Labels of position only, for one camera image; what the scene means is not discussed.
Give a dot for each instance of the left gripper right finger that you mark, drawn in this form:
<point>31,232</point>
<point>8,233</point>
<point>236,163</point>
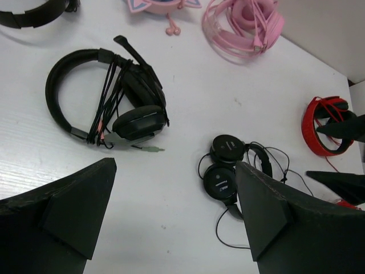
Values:
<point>290,231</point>

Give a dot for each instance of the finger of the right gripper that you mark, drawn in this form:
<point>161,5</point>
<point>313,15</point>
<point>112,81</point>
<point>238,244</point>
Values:
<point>350,187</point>
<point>352,129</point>

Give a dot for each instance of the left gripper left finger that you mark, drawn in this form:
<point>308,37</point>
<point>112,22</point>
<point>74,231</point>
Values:
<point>54,228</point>

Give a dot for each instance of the black Panasonic wired headphones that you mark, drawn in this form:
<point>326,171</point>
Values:
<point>217,170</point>

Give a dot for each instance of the folded red headphones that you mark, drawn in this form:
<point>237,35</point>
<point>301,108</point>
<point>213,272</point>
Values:
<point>346,204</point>

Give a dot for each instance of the pink gaming headphones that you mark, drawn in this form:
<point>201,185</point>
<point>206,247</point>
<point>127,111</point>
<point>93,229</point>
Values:
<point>242,29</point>

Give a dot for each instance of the small black headphones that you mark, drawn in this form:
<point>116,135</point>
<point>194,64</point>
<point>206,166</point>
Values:
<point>39,16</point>

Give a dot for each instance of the pink blue cat-ear headphones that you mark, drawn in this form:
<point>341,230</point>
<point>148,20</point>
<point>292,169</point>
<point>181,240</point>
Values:
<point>163,8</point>

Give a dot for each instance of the black headset with microphone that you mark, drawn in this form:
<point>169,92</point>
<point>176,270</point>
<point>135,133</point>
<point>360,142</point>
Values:
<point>132,104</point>

